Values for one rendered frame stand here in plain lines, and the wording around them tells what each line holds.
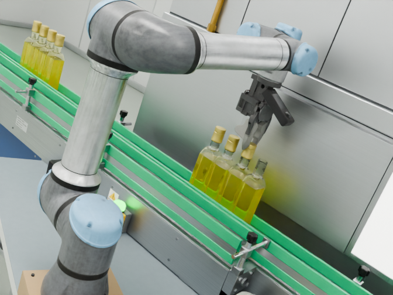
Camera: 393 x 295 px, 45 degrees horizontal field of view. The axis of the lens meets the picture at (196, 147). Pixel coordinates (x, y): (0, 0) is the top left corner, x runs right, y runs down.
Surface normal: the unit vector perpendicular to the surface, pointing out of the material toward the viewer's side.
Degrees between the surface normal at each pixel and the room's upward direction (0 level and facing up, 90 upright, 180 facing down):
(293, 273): 90
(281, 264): 90
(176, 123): 90
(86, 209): 8
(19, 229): 0
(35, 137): 90
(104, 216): 8
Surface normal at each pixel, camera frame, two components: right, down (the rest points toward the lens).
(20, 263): 0.32, -0.89
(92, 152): 0.46, 0.44
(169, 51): 0.25, 0.33
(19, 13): 0.72, 0.45
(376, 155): -0.62, 0.07
